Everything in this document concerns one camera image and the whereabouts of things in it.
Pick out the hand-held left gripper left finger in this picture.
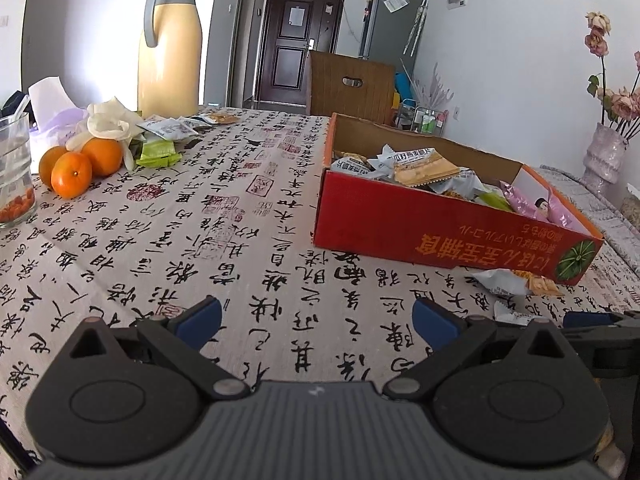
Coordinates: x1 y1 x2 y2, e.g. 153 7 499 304
67 296 251 401

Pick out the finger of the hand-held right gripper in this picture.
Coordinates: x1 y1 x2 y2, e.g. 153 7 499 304
562 329 640 346
561 310 640 330

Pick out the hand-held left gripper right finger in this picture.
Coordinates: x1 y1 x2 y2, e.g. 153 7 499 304
382 296 583 401

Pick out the small white snack packet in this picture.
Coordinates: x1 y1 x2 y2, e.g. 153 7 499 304
494 300 535 323

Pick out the silver orange snack packet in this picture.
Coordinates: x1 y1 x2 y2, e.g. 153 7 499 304
472 267 564 297

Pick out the red cardboard box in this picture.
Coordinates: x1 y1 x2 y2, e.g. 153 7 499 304
312 112 605 286

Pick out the pink snack packet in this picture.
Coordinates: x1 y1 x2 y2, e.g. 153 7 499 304
500 181 540 221
539 187 577 227

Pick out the green snack packet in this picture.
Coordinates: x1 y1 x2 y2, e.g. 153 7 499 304
475 191 512 211

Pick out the large tan cracker packet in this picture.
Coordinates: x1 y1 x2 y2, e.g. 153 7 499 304
392 149 462 187

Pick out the pile of silver cracker packets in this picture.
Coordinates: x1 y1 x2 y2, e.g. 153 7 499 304
334 144 501 207

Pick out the calligraphy print tablecloth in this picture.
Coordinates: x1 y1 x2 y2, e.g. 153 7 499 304
0 105 640 480

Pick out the grey patterned cloth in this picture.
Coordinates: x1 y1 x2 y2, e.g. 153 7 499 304
537 165 640 256

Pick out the pink textured vase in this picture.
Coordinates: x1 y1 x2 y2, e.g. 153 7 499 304
582 122 630 186

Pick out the light green small packet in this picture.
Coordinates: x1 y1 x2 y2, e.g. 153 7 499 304
136 140 181 168

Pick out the orange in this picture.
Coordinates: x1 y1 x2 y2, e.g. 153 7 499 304
39 146 68 186
51 152 93 199
81 137 124 177

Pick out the white sachet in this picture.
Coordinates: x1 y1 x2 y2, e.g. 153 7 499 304
170 117 202 137
141 116 174 139

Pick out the dried pink rose bouquet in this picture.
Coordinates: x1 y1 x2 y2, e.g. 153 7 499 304
585 11 640 141

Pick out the blue plastic item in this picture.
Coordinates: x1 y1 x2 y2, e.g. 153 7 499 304
395 74 416 106

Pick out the white feathery plant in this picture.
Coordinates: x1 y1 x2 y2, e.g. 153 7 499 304
410 62 453 111

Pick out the glass cup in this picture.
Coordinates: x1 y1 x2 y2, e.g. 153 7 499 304
0 112 37 228

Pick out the purple tissue pack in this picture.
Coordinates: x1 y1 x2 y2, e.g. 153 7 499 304
27 76 91 176

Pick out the cream thermos jug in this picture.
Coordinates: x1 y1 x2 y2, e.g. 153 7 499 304
137 0 203 118

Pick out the dark brown door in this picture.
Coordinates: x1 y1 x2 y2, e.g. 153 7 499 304
255 0 346 113

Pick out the dark bag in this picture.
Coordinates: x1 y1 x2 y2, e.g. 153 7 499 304
0 91 31 121

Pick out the grey interior door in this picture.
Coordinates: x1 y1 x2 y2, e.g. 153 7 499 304
227 0 262 108

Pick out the grey refrigerator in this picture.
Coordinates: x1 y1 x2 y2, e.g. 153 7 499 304
359 0 426 78

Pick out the white umbrella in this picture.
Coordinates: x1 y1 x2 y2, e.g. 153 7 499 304
404 0 430 57

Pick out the wire rack with bottles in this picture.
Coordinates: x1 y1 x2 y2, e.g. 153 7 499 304
397 102 448 136

